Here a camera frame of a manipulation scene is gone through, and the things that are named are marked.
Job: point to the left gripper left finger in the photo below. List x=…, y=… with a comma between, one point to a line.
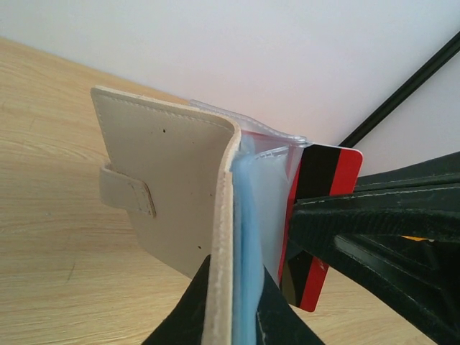
x=184, y=325

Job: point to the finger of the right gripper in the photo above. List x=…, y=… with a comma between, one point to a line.
x=404, y=249
x=438, y=171

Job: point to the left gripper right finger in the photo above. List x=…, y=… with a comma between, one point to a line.
x=277, y=323

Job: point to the red card black stripe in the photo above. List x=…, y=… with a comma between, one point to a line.
x=323, y=173

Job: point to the white card holder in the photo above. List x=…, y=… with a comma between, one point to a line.
x=195, y=181

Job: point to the right black frame post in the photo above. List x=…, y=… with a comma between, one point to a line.
x=407, y=89

